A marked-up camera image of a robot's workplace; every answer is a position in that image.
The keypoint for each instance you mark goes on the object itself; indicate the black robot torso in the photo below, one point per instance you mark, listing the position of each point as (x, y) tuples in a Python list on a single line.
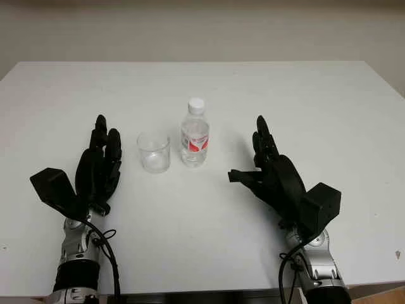
[(202, 299)]

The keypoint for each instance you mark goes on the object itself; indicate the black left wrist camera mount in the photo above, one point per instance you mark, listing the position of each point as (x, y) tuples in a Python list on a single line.
[(55, 190)]

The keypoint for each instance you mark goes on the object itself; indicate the clear plastic water bottle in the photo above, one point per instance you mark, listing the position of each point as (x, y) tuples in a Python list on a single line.
[(195, 139)]

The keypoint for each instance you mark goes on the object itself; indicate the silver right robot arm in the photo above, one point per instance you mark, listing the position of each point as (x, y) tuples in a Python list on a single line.
[(319, 269)]

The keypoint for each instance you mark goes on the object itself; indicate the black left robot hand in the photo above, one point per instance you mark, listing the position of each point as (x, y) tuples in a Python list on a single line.
[(91, 171)]

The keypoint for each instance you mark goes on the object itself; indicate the clear glass cup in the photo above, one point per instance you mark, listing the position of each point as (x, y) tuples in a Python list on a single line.
[(153, 155)]

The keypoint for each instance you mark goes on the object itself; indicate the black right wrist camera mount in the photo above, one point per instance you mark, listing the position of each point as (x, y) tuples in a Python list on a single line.
[(319, 212)]

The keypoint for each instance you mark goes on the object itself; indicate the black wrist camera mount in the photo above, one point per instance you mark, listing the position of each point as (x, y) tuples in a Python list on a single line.
[(319, 212), (55, 190)]

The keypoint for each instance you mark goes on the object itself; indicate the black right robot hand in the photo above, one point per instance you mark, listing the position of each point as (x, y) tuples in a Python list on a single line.
[(281, 177)]

